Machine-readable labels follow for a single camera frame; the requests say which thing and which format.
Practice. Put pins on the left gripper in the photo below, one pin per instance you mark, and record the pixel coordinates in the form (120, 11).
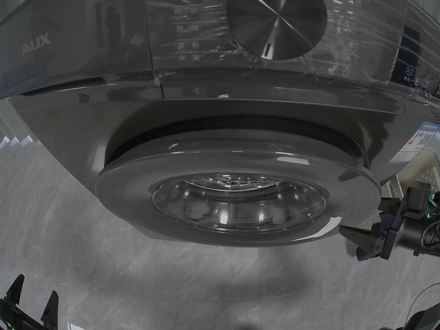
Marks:
(14, 317)

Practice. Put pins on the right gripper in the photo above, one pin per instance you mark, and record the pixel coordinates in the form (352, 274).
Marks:
(409, 233)

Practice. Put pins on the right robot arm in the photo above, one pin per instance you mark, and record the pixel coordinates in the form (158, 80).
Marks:
(434, 233)

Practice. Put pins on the cream laundry basket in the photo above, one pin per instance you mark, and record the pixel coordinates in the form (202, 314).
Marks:
(425, 177)

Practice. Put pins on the grey washing machine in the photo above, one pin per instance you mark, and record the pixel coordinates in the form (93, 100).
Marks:
(213, 115)

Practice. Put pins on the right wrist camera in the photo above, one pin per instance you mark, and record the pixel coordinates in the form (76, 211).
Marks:
(418, 198)

